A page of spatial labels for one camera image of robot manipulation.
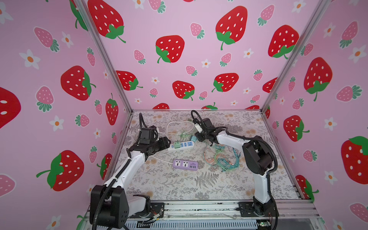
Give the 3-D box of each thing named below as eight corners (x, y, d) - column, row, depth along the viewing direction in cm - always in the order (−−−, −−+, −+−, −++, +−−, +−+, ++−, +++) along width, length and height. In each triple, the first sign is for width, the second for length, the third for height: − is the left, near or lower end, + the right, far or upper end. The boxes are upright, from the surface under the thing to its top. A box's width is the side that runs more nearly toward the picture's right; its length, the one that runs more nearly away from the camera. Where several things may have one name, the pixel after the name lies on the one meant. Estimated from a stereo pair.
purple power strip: (172, 168, 91) (171, 166, 88) (173, 161, 94) (173, 159, 92) (197, 171, 90) (198, 169, 87) (198, 163, 93) (198, 161, 91)
